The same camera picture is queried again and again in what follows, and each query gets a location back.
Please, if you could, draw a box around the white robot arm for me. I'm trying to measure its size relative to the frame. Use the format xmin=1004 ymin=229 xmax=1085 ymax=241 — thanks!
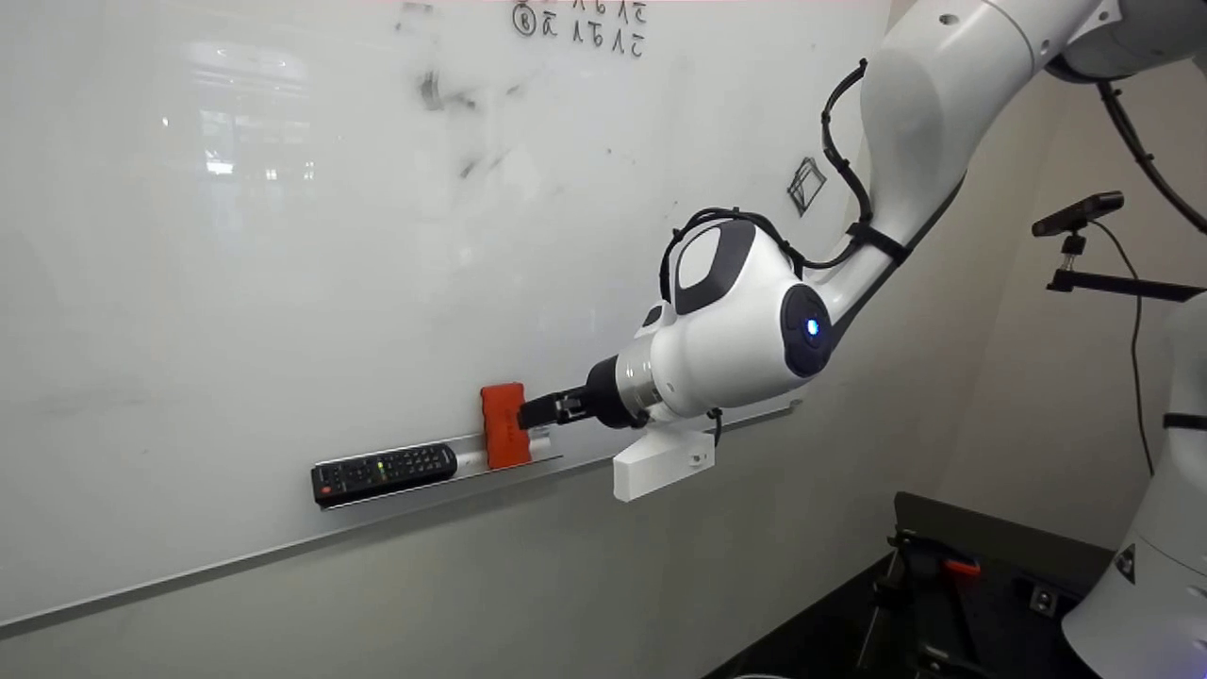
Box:
xmin=522 ymin=0 xmax=1207 ymax=679

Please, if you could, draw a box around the black remote control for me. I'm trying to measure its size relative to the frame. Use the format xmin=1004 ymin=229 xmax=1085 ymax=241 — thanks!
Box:
xmin=310 ymin=447 xmax=455 ymax=508

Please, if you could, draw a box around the large white wall whiteboard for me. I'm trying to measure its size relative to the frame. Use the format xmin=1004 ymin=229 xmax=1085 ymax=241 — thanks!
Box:
xmin=0 ymin=0 xmax=894 ymax=627

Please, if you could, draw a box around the black camera on stand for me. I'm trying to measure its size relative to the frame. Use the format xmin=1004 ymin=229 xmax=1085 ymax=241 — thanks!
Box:
xmin=1031 ymin=190 xmax=1124 ymax=237

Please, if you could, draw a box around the dark grey table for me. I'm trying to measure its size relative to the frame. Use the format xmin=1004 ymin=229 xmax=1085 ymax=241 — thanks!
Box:
xmin=704 ymin=490 xmax=1109 ymax=679

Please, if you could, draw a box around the black tripod with red knob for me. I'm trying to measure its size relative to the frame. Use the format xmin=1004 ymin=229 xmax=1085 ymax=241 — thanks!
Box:
xmin=855 ymin=527 xmax=989 ymax=679

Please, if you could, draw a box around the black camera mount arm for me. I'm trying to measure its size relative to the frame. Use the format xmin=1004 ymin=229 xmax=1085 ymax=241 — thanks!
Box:
xmin=1048 ymin=229 xmax=1207 ymax=304

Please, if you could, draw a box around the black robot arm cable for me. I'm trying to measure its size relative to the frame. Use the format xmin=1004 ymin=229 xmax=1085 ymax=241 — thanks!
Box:
xmin=652 ymin=56 xmax=914 ymax=307

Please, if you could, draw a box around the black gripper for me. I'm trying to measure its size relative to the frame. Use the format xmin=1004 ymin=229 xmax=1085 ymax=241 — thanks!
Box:
xmin=517 ymin=359 xmax=645 ymax=431

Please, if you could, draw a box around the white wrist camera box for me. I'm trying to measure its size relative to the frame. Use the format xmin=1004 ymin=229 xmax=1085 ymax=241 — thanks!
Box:
xmin=611 ymin=428 xmax=718 ymax=501

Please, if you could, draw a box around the orange whiteboard eraser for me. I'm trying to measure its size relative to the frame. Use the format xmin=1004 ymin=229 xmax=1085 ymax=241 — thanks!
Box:
xmin=479 ymin=380 xmax=532 ymax=473

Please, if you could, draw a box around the black camera cable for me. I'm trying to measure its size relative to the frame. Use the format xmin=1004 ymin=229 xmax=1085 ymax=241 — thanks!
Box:
xmin=1092 ymin=219 xmax=1162 ymax=483

